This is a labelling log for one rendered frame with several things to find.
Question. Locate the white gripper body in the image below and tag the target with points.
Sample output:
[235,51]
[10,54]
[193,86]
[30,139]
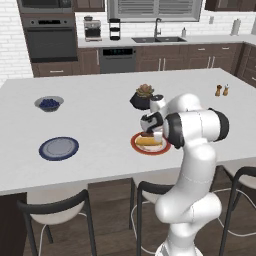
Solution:
[157,136]

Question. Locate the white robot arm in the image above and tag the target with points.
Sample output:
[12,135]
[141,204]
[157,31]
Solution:
[196,160]

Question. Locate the yellow bun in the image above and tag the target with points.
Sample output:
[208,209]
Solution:
[146,141]

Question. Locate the brown sausage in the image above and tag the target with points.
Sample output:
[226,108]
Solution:
[145,134]

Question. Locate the red rimmed plate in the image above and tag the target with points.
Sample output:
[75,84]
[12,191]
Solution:
[151,150]

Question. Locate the blue rimmed plate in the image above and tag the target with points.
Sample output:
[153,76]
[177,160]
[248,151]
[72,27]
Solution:
[58,148]

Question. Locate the grey bowl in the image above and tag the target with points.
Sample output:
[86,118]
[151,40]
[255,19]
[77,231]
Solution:
[40,102]

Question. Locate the succulent in black pot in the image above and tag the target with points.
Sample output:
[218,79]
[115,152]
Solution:
[141,98]

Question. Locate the black white-seated stool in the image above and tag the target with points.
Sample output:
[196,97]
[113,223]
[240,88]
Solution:
[241,180]
[148,191]
[56,210]

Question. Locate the brown pepper shaker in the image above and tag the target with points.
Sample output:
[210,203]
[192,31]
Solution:
[218,91]

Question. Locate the brown white-topped salt shaker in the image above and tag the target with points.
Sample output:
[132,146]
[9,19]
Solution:
[226,90]

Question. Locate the brown base cupboard run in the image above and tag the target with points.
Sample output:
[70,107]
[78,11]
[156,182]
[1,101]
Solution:
[248,66]
[66,66]
[186,58]

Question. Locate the dishwasher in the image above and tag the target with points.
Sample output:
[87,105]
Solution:
[117,60]

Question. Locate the dark sink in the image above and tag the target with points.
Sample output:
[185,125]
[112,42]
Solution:
[158,39]

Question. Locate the soap dispenser bottle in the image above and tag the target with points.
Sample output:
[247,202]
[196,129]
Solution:
[184,32]

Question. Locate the dark tap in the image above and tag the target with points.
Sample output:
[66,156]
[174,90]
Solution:
[156,28]

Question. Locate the dark blue food pile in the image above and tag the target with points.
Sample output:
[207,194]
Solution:
[49,104]

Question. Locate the black tiered stand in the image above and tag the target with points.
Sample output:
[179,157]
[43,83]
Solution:
[114,30]

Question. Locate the silver coffee machine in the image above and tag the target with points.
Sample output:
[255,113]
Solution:
[92,30]

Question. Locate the window with blinds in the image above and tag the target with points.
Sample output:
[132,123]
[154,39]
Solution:
[155,9]

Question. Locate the built-in microwave oven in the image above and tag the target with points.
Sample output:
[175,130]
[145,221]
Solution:
[45,5]

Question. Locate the wall socket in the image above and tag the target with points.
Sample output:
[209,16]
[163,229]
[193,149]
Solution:
[211,20]

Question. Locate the brown wall cupboard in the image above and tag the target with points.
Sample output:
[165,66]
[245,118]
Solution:
[89,5]
[231,4]

